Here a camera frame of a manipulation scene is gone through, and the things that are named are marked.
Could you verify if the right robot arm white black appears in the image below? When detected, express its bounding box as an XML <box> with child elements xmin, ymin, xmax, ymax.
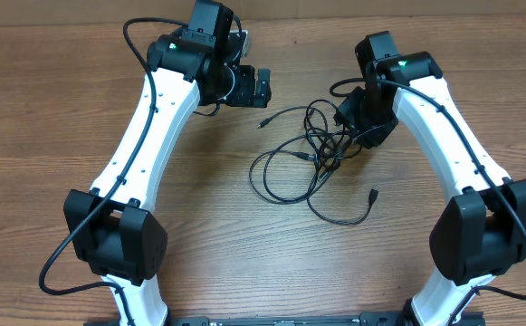
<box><xmin>334</xmin><ymin>32</ymin><xmax>526</xmax><ymax>325</ymax></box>

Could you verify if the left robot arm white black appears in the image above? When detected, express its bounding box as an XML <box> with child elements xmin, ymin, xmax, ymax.
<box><xmin>63</xmin><ymin>1</ymin><xmax>272</xmax><ymax>325</ymax></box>

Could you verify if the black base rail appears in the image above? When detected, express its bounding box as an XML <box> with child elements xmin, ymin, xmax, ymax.
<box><xmin>83</xmin><ymin>311</ymin><xmax>485</xmax><ymax>326</ymax></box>

